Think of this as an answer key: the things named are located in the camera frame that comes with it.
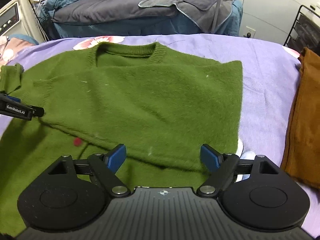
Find white medical device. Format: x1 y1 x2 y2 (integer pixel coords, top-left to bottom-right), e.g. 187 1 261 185
1 0 48 43

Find metal pole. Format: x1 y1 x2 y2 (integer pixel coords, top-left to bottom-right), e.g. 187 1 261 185
212 0 221 33

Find black wire rack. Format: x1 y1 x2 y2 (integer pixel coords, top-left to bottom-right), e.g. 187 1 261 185
284 5 319 55

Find wall power socket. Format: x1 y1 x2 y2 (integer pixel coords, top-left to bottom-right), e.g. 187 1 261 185
244 26 256 38

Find brown folded garment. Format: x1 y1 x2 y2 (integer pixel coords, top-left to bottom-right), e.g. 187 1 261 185
280 47 319 189

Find grey blanket on far bed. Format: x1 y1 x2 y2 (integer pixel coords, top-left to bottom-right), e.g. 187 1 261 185
53 0 177 25

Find pile of grey pink clothes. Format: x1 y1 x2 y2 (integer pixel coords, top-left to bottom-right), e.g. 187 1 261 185
1 34 39 66

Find purple floral bed sheet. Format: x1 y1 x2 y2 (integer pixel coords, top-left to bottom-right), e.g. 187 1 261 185
0 34 320 238

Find grey towel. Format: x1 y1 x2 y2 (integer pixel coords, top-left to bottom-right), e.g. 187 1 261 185
138 0 235 34

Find green knit cardigan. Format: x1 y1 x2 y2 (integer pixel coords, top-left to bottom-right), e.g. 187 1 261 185
1 42 242 235

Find blue bed skirt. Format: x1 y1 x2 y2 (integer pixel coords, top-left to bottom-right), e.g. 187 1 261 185
53 0 243 38

